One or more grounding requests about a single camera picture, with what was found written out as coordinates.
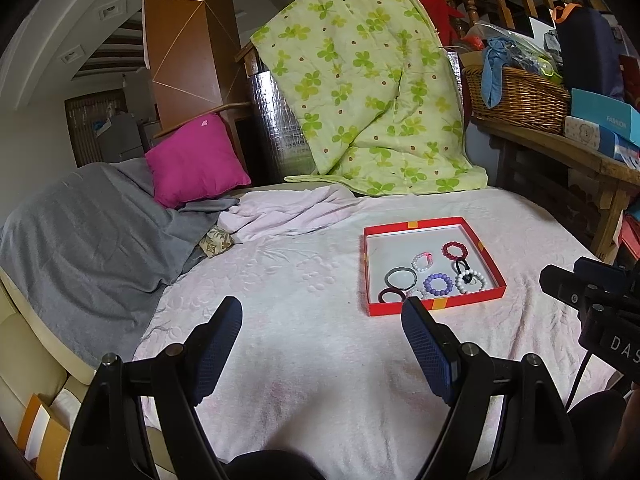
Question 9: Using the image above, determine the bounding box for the cream bed base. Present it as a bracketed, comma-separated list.
[0, 265, 96, 411]

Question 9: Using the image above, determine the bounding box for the person's left leg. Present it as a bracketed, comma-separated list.
[225, 450, 331, 480]

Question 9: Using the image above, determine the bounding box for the person's right leg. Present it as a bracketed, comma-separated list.
[567, 392, 632, 480]

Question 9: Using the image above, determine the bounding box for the red cloth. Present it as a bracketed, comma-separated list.
[420, 0, 463, 46]

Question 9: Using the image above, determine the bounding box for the orange-brown wooden column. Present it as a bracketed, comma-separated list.
[142, 0, 236, 133]

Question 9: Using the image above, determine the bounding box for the blue cardboard box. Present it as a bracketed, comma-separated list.
[570, 88, 640, 158]

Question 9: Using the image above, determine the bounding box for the blue cloth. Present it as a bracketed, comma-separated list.
[481, 36, 516, 108]

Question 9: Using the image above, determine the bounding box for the white printed box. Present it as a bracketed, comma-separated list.
[564, 116, 601, 150]

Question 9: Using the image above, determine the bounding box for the purple bead bracelet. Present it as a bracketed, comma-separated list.
[423, 272, 453, 297]

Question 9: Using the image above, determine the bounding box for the brown bamboo screen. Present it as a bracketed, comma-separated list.
[64, 89, 126, 168]

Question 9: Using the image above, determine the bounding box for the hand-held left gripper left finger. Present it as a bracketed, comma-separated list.
[65, 296, 244, 480]

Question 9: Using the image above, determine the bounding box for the silver bangle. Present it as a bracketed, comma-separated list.
[385, 266, 417, 287]

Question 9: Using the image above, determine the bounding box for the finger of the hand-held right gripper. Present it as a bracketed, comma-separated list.
[574, 256, 632, 292]
[539, 264, 591, 307]

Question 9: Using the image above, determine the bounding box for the black hair tie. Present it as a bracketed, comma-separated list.
[452, 257, 476, 286]

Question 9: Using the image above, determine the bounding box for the beige patterned cloth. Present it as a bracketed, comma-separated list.
[199, 225, 235, 258]

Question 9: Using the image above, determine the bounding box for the wooden bench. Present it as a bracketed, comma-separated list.
[467, 115, 640, 266]

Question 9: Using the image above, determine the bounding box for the grey blanket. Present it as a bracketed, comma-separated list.
[0, 157, 241, 368]

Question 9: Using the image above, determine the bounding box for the navy bag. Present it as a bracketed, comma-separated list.
[555, 5, 626, 103]

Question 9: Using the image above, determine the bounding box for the magenta pillow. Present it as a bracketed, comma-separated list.
[145, 114, 252, 209]

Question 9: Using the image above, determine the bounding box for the red shallow cardboard box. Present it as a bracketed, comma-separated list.
[363, 216, 507, 317]

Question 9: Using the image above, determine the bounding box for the black cable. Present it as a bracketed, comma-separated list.
[565, 352, 596, 413]

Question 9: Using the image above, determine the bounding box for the clear plastic bag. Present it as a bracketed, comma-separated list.
[470, 20, 563, 81]

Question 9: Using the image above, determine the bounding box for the pale pink embossed blanket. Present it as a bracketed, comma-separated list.
[132, 185, 621, 480]

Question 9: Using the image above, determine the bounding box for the green clover print quilt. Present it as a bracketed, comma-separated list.
[250, 0, 488, 197]

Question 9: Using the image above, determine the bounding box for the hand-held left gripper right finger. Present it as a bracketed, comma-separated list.
[401, 296, 581, 480]

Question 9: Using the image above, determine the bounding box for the wicker basket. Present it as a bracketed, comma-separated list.
[462, 65, 572, 136]

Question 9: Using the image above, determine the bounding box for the silver foil panel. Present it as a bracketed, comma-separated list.
[246, 52, 321, 186]

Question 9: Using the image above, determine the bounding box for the person's leg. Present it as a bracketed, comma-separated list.
[225, 450, 331, 480]
[567, 392, 632, 480]

